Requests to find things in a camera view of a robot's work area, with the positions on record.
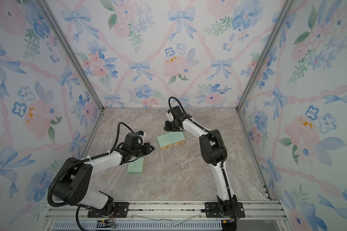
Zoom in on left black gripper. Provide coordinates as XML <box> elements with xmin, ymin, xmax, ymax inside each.
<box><xmin>131</xmin><ymin>142</ymin><xmax>155</xmax><ymax>157</ymax></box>

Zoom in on small green jewelry box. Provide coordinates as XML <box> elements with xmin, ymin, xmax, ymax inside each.
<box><xmin>127</xmin><ymin>157</ymin><xmax>145</xmax><ymax>175</ymax></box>

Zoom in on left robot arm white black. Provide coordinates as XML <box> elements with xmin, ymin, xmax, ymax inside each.
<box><xmin>47</xmin><ymin>131</ymin><xmax>155</xmax><ymax>217</ymax></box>

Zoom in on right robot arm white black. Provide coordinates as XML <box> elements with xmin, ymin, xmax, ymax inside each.
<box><xmin>164</xmin><ymin>106</ymin><xmax>238</xmax><ymax>218</ymax></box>

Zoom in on green jewelry box right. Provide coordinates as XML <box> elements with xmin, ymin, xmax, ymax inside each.
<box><xmin>169</xmin><ymin>131</ymin><xmax>186</xmax><ymax>145</ymax></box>

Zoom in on green jewelry box left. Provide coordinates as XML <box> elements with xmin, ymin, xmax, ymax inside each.
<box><xmin>157</xmin><ymin>134</ymin><xmax>173</xmax><ymax>150</ymax></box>

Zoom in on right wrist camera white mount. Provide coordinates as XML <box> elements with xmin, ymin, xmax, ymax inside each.
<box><xmin>166</xmin><ymin>109</ymin><xmax>174</xmax><ymax>122</ymax></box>

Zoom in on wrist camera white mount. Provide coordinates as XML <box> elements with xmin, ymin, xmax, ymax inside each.
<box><xmin>137</xmin><ymin>131</ymin><xmax>146</xmax><ymax>140</ymax></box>
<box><xmin>166</xmin><ymin>109</ymin><xmax>174</xmax><ymax>122</ymax></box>

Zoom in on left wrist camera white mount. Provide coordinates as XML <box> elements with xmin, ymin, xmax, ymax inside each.
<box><xmin>137</xmin><ymin>131</ymin><xmax>146</xmax><ymax>140</ymax></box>

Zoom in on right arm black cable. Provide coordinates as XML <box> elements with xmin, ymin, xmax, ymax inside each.
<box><xmin>167</xmin><ymin>96</ymin><xmax>238</xmax><ymax>220</ymax></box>

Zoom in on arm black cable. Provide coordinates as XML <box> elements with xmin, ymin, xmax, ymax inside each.
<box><xmin>167</xmin><ymin>96</ymin><xmax>238</xmax><ymax>220</ymax></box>
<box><xmin>47</xmin><ymin>122</ymin><xmax>139</xmax><ymax>231</ymax></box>

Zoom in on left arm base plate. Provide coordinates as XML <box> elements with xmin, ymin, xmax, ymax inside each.
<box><xmin>87</xmin><ymin>202</ymin><xmax>130</xmax><ymax>218</ymax></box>

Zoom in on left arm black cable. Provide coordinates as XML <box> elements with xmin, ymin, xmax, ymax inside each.
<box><xmin>47</xmin><ymin>122</ymin><xmax>139</xmax><ymax>231</ymax></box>

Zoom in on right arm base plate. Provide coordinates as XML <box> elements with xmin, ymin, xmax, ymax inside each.
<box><xmin>201</xmin><ymin>202</ymin><xmax>245</xmax><ymax>218</ymax></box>

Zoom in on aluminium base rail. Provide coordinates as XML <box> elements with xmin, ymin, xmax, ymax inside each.
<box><xmin>39</xmin><ymin>201</ymin><xmax>292</xmax><ymax>231</ymax></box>

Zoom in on aluminium frame post right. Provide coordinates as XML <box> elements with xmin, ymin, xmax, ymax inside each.
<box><xmin>236</xmin><ymin>0</ymin><xmax>295</xmax><ymax>112</ymax></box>

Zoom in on aluminium frame post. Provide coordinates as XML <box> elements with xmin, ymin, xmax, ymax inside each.
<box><xmin>34</xmin><ymin>1</ymin><xmax>104</xmax><ymax>112</ymax></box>
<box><xmin>236</xmin><ymin>0</ymin><xmax>295</xmax><ymax>112</ymax></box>

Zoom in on aluminium frame post left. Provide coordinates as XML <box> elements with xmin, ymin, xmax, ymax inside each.
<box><xmin>34</xmin><ymin>1</ymin><xmax>104</xmax><ymax>112</ymax></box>

